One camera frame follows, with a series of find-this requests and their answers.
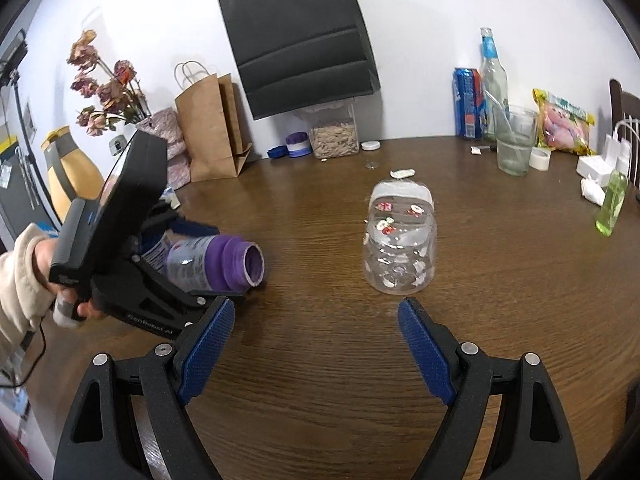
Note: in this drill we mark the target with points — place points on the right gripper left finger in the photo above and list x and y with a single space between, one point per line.
100 439

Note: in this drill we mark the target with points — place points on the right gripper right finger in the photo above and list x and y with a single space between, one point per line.
532 439

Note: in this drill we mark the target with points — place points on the purple white supplement jar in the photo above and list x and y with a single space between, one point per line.
214 263

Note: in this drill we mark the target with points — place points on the clear plastic jar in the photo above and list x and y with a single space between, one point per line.
399 245

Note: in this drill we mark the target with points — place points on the left hand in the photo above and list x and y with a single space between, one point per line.
41 263

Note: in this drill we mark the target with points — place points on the yellow thermos jug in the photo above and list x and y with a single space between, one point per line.
71 173

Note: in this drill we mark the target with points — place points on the pink patterned vase wrap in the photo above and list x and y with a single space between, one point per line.
165 125

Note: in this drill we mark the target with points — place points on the dried flower bouquet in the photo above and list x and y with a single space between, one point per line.
117 89

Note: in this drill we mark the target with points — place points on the brown paper bag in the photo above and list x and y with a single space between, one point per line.
210 122

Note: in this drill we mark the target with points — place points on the blue lid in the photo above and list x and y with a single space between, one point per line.
278 152

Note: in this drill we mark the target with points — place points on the purple white lid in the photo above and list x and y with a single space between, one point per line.
298 144

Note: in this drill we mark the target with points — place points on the white tape roll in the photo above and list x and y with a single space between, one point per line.
539 159

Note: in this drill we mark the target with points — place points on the green spray bottle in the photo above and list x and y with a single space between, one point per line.
613 203

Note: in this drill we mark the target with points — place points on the white small lid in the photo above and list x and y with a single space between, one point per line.
370 146

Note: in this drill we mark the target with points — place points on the clear drinking glass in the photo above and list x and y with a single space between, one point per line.
516 135

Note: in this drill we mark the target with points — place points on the clear container of seeds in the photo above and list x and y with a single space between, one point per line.
332 129

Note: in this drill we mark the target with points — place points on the white charger box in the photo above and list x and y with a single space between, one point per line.
600 167

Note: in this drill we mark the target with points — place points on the colourful candy bag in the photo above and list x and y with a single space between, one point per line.
562 126

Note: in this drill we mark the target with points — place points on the blue snack can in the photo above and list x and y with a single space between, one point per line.
469 104

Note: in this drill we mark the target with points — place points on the black paper bag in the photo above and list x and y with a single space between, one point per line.
293 54

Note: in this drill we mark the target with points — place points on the clear glass bottle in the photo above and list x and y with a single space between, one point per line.
495 85

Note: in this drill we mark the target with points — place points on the dark wooden chair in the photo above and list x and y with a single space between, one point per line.
625 120

